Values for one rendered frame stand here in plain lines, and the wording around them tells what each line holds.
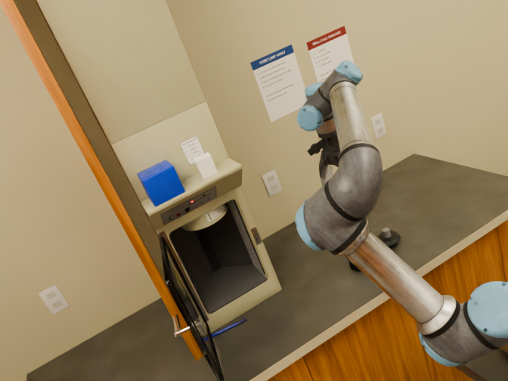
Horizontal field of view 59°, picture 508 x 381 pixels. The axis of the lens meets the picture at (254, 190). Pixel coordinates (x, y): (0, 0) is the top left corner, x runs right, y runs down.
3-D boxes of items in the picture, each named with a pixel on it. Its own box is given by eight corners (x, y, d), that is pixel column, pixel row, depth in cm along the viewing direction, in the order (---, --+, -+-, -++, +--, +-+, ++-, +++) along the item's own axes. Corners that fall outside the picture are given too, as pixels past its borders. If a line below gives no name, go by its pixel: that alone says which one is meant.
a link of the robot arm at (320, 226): (507, 360, 97) (320, 190, 96) (451, 382, 106) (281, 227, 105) (505, 321, 106) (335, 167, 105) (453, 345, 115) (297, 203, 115)
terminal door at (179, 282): (207, 325, 159) (160, 233, 143) (224, 387, 131) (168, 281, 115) (205, 326, 159) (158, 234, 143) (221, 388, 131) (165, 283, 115)
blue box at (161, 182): (148, 198, 140) (136, 173, 136) (177, 184, 142) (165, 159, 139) (155, 207, 131) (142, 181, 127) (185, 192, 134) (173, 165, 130)
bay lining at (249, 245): (189, 284, 182) (152, 212, 168) (243, 253, 188) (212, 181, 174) (208, 314, 160) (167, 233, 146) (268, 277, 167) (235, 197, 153)
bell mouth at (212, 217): (176, 221, 166) (170, 208, 164) (218, 199, 171) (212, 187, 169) (189, 236, 151) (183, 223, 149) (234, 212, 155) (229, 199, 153)
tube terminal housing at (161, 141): (189, 302, 184) (101, 133, 154) (255, 263, 193) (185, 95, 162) (208, 335, 162) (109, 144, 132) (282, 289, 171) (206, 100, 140)
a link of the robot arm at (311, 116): (313, 94, 123) (322, 81, 132) (289, 121, 130) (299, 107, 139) (334, 112, 124) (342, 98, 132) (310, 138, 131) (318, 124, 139)
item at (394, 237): (386, 234, 178) (382, 221, 176) (406, 239, 171) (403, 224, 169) (373, 247, 174) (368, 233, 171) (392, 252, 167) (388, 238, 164)
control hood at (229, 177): (153, 228, 144) (139, 202, 140) (240, 183, 152) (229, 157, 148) (160, 240, 133) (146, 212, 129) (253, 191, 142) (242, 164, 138)
